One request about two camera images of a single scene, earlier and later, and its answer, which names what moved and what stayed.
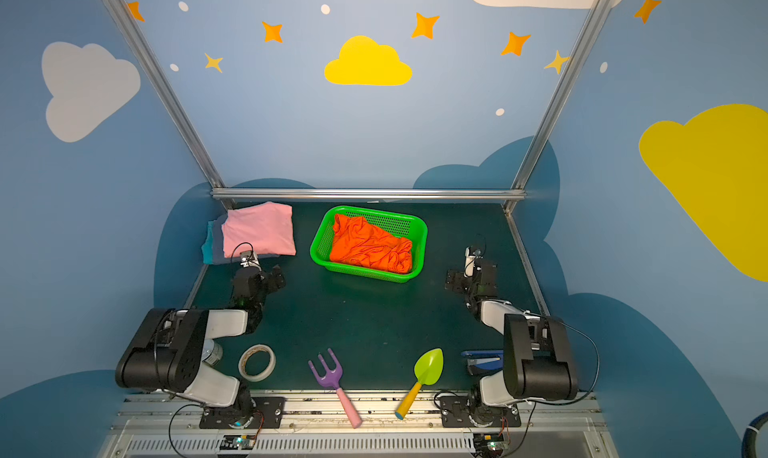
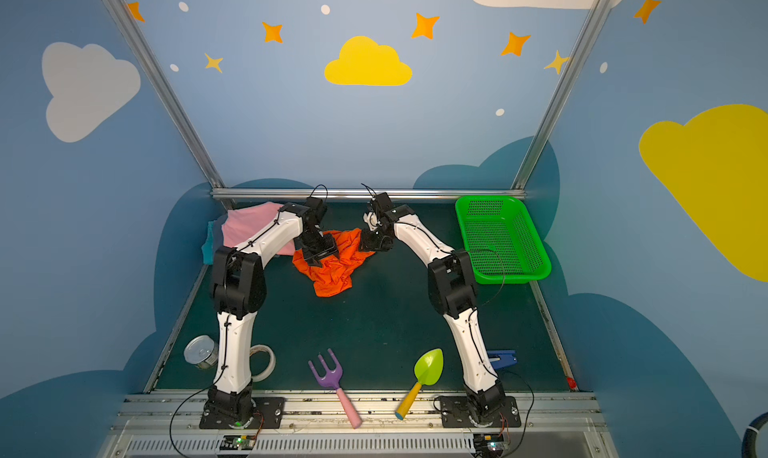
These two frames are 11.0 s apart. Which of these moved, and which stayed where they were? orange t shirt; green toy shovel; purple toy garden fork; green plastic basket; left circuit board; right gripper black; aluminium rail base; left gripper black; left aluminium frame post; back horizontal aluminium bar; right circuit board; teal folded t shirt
Moved: right gripper black; orange t shirt; left gripper black; green plastic basket
Stayed: back horizontal aluminium bar; right circuit board; left aluminium frame post; teal folded t shirt; green toy shovel; aluminium rail base; purple toy garden fork; left circuit board
